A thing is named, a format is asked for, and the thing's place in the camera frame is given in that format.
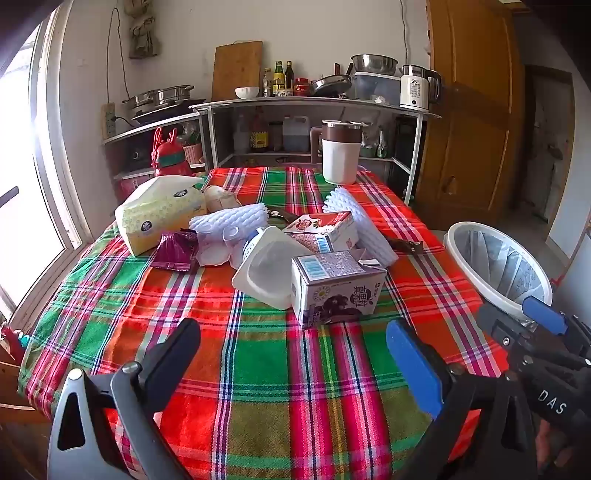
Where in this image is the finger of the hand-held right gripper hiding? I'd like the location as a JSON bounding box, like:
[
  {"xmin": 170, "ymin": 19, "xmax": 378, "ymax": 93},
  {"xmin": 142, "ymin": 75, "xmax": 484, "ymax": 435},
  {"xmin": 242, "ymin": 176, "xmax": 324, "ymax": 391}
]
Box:
[
  {"xmin": 522, "ymin": 296, "xmax": 591, "ymax": 352},
  {"xmin": 477, "ymin": 302, "xmax": 537, "ymax": 357}
]

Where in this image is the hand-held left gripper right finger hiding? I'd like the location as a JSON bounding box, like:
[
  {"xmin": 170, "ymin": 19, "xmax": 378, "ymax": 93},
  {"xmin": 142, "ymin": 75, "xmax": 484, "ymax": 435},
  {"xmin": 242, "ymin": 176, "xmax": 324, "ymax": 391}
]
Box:
[{"xmin": 385, "ymin": 318, "xmax": 541, "ymax": 480}]

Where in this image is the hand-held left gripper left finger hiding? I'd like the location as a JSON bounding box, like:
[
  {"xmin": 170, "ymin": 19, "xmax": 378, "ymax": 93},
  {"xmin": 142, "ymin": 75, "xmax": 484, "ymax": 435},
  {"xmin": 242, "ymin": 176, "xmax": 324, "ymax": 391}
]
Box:
[{"xmin": 46, "ymin": 318, "xmax": 202, "ymax": 480}]

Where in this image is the white trash bin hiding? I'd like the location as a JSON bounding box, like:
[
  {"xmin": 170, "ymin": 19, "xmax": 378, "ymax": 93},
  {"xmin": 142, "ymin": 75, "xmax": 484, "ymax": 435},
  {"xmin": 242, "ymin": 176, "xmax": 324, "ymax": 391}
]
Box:
[{"xmin": 443, "ymin": 222, "xmax": 553, "ymax": 324}]

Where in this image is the purple snack wrapper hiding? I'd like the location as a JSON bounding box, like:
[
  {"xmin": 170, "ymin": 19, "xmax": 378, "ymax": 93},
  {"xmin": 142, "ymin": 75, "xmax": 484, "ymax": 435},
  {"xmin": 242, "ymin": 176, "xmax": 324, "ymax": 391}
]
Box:
[{"xmin": 151, "ymin": 229, "xmax": 200, "ymax": 272}]

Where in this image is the purple milk carton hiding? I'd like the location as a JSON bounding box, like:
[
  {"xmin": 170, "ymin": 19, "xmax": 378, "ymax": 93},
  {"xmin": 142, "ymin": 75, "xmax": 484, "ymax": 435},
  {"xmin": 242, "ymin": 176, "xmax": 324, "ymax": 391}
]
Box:
[{"xmin": 291, "ymin": 249, "xmax": 387, "ymax": 329}]

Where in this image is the small white plastic cup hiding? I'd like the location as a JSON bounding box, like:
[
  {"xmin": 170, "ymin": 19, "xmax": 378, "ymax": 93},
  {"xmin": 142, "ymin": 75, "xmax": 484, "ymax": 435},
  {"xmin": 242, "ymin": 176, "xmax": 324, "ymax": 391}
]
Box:
[{"xmin": 196, "ymin": 227, "xmax": 254, "ymax": 269}]

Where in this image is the long brown wrapper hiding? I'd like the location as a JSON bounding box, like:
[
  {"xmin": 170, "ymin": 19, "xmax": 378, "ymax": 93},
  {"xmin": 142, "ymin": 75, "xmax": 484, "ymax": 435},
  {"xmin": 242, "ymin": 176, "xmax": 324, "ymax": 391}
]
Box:
[{"xmin": 383, "ymin": 237, "xmax": 428, "ymax": 256}]

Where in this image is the white yogurt tub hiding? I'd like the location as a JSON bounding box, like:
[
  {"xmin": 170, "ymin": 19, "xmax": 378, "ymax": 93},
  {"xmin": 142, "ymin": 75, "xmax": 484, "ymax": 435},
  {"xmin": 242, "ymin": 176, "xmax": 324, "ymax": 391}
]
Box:
[{"xmin": 231, "ymin": 226, "xmax": 311, "ymax": 311}]

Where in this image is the white foam fruit net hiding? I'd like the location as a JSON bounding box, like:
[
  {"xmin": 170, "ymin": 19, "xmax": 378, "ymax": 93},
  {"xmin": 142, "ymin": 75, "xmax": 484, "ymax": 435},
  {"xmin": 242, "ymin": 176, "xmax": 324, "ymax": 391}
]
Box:
[
  {"xmin": 188, "ymin": 202, "xmax": 269, "ymax": 234},
  {"xmin": 323, "ymin": 186, "xmax": 400, "ymax": 268}
]

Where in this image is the beige paper bag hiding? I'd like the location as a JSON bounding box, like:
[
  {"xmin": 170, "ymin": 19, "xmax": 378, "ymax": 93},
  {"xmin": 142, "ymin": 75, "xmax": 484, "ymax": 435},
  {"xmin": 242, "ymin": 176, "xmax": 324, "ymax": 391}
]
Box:
[{"xmin": 203, "ymin": 185, "xmax": 242, "ymax": 212}]

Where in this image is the red milk carton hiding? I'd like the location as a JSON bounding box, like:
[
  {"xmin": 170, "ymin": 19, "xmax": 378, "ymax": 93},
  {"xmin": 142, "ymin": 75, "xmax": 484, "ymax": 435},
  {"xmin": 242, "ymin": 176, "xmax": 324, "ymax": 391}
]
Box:
[{"xmin": 283, "ymin": 211, "xmax": 360, "ymax": 254}]

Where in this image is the person's right hand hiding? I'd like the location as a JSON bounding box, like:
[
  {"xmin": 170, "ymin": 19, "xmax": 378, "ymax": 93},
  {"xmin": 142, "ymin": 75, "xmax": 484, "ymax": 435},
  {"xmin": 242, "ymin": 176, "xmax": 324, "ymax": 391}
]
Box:
[{"xmin": 536, "ymin": 418, "xmax": 575, "ymax": 474}]

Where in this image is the clear plastic bin liner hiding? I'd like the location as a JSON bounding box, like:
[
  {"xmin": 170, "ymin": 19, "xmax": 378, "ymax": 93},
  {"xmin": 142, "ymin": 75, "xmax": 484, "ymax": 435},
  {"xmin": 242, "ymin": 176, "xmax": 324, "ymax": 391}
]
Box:
[{"xmin": 455, "ymin": 228, "xmax": 548, "ymax": 305}]

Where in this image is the plaid tablecloth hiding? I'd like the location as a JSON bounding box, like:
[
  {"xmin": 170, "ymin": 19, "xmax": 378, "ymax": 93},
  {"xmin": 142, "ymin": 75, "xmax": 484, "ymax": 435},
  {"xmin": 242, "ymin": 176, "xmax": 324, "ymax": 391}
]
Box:
[{"xmin": 16, "ymin": 166, "xmax": 509, "ymax": 480}]

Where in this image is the yellow tissue pack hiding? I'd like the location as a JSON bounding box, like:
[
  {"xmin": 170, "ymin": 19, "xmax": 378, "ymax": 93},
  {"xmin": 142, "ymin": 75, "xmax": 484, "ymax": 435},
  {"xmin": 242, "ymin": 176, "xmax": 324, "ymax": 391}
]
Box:
[{"xmin": 115, "ymin": 176, "xmax": 207, "ymax": 257}]

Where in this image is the red water bottle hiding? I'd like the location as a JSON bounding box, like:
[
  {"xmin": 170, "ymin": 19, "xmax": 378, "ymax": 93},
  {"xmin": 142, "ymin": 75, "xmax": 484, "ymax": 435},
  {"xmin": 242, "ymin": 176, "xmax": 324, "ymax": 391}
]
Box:
[{"xmin": 148, "ymin": 127, "xmax": 194, "ymax": 178}]

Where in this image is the wooden door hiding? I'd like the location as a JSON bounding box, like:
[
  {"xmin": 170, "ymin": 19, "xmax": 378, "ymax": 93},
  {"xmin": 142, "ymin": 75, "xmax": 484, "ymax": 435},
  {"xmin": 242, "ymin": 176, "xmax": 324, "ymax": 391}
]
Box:
[{"xmin": 425, "ymin": 0, "xmax": 527, "ymax": 227}]

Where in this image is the white pitcher brown lid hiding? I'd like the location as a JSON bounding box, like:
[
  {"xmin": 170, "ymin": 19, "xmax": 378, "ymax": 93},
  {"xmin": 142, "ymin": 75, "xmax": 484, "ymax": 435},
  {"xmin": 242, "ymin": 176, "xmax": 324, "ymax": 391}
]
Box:
[{"xmin": 310, "ymin": 119, "xmax": 362, "ymax": 185}]

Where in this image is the tall clear plastic bottle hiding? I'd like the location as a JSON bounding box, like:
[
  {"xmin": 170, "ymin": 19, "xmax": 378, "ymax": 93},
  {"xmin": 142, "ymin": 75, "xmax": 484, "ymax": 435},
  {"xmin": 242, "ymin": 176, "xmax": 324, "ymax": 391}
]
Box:
[{"xmin": 233, "ymin": 114, "xmax": 250, "ymax": 153}]

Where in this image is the small white metal shelf rack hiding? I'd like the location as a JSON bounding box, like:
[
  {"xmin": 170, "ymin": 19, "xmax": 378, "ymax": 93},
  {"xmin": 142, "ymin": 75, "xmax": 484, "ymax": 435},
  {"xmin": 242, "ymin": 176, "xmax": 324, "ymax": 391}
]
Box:
[{"xmin": 102, "ymin": 111, "xmax": 213, "ymax": 181}]

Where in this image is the soy sauce bottle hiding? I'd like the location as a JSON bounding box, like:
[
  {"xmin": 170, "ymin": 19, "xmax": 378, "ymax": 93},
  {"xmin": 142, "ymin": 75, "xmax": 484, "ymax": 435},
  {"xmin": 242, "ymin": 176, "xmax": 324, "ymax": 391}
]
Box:
[{"xmin": 249, "ymin": 108, "xmax": 269, "ymax": 153}]

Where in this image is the black induction cooker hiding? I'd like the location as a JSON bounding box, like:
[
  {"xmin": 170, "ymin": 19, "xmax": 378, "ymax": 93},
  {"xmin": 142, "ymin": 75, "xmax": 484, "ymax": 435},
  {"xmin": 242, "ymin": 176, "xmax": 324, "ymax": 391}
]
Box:
[{"xmin": 130, "ymin": 98, "xmax": 207, "ymax": 124}]

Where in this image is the white plastic jug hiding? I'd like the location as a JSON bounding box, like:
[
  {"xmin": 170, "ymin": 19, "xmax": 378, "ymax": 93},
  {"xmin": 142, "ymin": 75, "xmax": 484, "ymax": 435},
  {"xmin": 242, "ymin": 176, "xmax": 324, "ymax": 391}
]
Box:
[{"xmin": 281, "ymin": 115, "xmax": 309, "ymax": 153}]

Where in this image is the white electric kettle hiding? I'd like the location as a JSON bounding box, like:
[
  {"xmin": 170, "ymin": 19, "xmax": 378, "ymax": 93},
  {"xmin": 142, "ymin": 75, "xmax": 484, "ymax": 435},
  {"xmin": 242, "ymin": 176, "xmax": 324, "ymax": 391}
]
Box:
[{"xmin": 399, "ymin": 64, "xmax": 443, "ymax": 112}]

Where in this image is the steel steamer pot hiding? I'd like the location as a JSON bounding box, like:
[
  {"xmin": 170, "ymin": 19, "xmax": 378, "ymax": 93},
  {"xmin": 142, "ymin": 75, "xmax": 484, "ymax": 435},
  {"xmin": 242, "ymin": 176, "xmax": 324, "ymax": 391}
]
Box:
[{"xmin": 122, "ymin": 84, "xmax": 195, "ymax": 109}]

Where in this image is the clear plastic storage box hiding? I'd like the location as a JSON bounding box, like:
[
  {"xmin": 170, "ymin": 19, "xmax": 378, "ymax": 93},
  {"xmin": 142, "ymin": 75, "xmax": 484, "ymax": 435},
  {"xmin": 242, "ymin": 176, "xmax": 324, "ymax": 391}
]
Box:
[{"xmin": 352, "ymin": 71, "xmax": 402, "ymax": 106}]

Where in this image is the large white metal shelf rack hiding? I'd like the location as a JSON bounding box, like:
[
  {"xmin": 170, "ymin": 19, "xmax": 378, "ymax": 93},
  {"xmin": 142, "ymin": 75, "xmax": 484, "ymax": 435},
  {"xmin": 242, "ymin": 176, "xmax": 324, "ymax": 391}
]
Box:
[{"xmin": 189, "ymin": 95, "xmax": 441, "ymax": 206}]

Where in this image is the wooden cutting board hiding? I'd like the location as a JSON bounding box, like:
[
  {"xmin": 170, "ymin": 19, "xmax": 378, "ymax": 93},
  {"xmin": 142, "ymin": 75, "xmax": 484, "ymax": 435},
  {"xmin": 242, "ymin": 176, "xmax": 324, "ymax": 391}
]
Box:
[{"xmin": 211, "ymin": 41, "xmax": 264, "ymax": 100}]

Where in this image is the steel frying pan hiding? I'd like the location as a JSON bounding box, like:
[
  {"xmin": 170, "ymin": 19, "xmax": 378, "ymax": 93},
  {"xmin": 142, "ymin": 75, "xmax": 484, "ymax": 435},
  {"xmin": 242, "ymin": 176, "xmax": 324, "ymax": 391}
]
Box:
[{"xmin": 309, "ymin": 62, "xmax": 355, "ymax": 99}]

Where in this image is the steel mixing bowl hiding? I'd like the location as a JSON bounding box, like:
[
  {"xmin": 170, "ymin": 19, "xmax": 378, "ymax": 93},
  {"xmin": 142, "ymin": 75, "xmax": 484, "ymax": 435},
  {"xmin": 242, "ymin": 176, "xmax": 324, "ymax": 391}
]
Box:
[{"xmin": 351, "ymin": 54, "xmax": 399, "ymax": 77}]

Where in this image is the hanging cloth bag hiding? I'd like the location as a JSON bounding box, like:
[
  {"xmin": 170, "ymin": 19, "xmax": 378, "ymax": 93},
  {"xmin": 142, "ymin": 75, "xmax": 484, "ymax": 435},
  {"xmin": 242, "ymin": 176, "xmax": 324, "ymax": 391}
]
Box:
[{"xmin": 124, "ymin": 0, "xmax": 161, "ymax": 59}]

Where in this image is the white window frame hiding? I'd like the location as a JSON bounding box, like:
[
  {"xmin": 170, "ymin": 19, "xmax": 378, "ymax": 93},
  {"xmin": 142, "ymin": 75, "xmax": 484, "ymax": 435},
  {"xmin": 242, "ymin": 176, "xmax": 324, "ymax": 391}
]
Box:
[{"xmin": 0, "ymin": 0, "xmax": 100, "ymax": 324}]

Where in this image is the thin black cord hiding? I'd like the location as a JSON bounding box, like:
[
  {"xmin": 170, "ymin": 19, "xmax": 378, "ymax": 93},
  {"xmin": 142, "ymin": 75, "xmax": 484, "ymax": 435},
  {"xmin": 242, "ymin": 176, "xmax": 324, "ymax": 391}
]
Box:
[{"xmin": 106, "ymin": 7, "xmax": 136, "ymax": 106}]

